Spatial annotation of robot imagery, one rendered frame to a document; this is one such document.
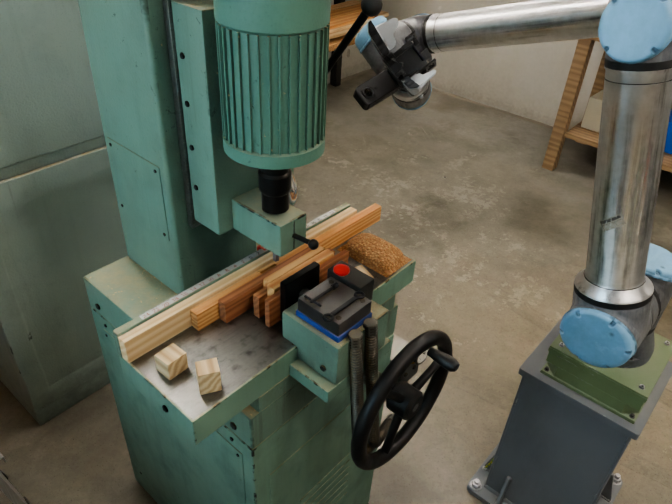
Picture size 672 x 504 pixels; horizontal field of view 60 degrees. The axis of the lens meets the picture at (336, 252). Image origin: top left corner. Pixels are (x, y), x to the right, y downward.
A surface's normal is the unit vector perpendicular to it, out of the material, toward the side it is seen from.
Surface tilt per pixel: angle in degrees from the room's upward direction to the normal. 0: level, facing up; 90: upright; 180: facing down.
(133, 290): 0
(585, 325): 95
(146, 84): 90
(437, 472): 0
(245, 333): 0
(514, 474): 90
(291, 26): 90
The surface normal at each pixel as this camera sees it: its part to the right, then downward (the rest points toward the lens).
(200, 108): -0.66, 0.41
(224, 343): 0.05, -0.81
